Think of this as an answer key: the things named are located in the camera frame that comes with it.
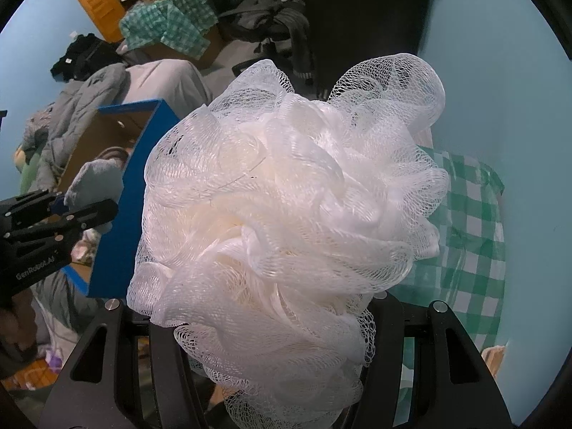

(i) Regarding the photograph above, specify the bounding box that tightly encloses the black clothing pile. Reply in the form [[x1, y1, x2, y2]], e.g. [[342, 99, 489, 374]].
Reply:
[[50, 33, 121, 83]]

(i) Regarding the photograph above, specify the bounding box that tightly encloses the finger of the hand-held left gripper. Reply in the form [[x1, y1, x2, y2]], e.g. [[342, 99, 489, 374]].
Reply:
[[6, 199, 119, 253], [0, 190, 69, 226]]

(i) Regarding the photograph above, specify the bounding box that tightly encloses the wooden louvred wardrobe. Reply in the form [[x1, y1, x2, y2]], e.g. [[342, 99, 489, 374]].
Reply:
[[63, 0, 175, 41]]

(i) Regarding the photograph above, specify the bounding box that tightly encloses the grey sock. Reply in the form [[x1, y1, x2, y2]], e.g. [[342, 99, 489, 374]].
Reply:
[[65, 158, 126, 235]]

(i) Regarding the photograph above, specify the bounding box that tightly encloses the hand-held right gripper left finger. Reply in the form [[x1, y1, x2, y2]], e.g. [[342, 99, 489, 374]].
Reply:
[[40, 299, 211, 429]]

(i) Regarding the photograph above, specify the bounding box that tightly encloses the dark knit garment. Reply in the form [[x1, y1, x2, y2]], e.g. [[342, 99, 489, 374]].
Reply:
[[290, 22, 314, 85]]

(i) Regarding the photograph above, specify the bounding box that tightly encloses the black office chair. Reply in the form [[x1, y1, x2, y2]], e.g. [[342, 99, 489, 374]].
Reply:
[[219, 0, 314, 81]]

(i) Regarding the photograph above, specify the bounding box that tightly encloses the white mesh bath pouf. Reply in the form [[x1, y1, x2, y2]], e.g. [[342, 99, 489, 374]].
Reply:
[[126, 53, 451, 429]]

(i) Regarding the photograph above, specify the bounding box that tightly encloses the green checked cloth cover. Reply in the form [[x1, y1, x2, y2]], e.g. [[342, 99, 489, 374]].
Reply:
[[120, 0, 217, 59]]

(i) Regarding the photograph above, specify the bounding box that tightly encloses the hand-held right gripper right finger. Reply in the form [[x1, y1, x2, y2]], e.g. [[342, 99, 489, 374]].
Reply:
[[344, 290, 512, 429]]

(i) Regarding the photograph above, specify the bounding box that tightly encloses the dark hanging garment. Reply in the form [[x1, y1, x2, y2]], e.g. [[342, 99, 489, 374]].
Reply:
[[304, 0, 443, 99]]

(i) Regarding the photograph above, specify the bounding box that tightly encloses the white bed sheet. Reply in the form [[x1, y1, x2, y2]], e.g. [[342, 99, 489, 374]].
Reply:
[[118, 59, 214, 119]]

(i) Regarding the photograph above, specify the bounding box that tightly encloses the cardboard box with blue rim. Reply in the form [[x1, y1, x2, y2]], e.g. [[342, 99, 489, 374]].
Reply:
[[56, 99, 182, 299]]

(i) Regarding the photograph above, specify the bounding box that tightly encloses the pinkish grey cloth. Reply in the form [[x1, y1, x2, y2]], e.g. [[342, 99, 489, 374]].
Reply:
[[96, 145, 132, 164]]

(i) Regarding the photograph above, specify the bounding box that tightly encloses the large brown cardboard box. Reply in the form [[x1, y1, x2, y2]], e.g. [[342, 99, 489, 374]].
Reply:
[[129, 27, 228, 70]]

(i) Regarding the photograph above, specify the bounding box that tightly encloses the green checked tablecloth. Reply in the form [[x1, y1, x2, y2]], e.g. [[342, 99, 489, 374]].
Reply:
[[393, 145, 506, 349]]

